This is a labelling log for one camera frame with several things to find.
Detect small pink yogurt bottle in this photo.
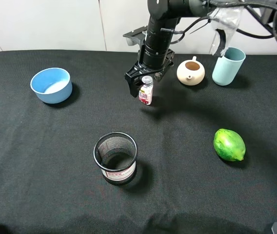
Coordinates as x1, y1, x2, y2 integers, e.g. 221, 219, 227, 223
138, 76, 153, 105

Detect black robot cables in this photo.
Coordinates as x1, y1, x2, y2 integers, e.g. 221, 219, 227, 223
160, 0, 277, 46

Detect light blue tall cup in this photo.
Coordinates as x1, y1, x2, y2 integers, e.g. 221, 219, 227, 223
212, 47, 246, 86

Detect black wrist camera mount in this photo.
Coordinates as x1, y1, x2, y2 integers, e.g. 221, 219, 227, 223
123, 25, 148, 46

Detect green lime fruit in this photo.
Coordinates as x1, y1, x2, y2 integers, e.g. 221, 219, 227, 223
213, 129, 246, 162

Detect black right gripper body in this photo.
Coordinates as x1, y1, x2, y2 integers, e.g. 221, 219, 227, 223
126, 45, 175, 77

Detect clear plastic wrap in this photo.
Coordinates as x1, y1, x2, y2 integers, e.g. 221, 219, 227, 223
208, 7, 243, 57

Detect beige ceramic teapot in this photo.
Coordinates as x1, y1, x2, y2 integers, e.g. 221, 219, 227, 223
177, 56, 205, 86

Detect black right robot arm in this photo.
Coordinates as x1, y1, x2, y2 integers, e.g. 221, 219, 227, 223
123, 0, 214, 97

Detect black mesh pen holder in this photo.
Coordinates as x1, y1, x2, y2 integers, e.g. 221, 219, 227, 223
93, 132, 138, 186

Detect blue bowl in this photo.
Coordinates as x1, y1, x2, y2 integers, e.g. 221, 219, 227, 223
30, 68, 73, 104

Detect black tablecloth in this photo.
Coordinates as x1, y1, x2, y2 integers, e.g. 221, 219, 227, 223
0, 50, 277, 234

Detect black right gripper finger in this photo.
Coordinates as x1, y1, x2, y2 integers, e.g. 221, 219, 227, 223
153, 71, 164, 81
124, 73, 143, 97

